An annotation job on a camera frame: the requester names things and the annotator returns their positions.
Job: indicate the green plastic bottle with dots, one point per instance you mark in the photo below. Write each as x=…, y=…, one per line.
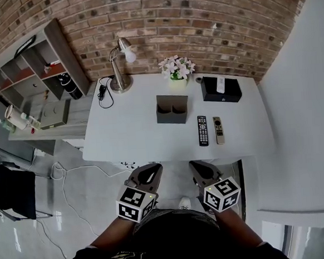
x=6, y=125

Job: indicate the person's black printed shirt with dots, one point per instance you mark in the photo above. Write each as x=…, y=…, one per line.
x=176, y=242

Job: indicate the potted pink flowers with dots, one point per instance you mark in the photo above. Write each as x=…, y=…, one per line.
x=176, y=67

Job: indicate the silver desk lamp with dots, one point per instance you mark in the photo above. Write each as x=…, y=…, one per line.
x=118, y=73

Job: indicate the black chair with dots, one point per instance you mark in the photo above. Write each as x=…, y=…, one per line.
x=10, y=188

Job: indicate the white kettle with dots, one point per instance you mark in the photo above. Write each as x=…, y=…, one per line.
x=14, y=116

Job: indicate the black picture frame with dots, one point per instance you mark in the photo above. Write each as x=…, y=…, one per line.
x=24, y=46

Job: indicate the gold remote control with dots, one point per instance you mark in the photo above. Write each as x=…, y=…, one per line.
x=219, y=131

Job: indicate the black storage box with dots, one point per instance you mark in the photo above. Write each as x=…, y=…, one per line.
x=233, y=91

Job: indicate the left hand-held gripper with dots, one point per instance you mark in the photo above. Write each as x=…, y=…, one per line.
x=132, y=202

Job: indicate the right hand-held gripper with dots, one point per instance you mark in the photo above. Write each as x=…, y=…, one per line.
x=221, y=195

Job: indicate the grey wooden side table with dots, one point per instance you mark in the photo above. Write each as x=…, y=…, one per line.
x=67, y=132

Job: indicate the small clear bottle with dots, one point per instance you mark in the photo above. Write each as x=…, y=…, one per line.
x=30, y=119

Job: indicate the grey wooden shelf unit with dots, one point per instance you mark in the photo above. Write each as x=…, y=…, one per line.
x=66, y=52

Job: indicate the black flat screen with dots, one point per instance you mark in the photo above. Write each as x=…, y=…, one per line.
x=10, y=153

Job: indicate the small figurine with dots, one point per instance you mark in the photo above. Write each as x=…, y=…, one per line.
x=48, y=68

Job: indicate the black table leg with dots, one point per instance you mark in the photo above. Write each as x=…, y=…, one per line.
x=241, y=187

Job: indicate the black bottle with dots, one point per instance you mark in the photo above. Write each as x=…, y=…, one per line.
x=70, y=87

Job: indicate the person's left forearm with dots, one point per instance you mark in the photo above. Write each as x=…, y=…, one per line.
x=115, y=233

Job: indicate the black remote control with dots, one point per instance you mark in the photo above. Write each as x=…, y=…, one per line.
x=202, y=131

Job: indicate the white remote control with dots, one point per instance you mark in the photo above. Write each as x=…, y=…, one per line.
x=220, y=84

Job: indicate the person's right forearm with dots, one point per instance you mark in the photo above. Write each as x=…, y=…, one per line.
x=237, y=229

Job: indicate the grey two-compartment holder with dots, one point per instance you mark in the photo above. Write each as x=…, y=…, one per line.
x=172, y=117

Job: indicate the person's white shoe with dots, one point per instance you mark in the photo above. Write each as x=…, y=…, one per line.
x=185, y=202

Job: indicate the grey flat box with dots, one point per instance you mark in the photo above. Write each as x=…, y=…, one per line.
x=54, y=113

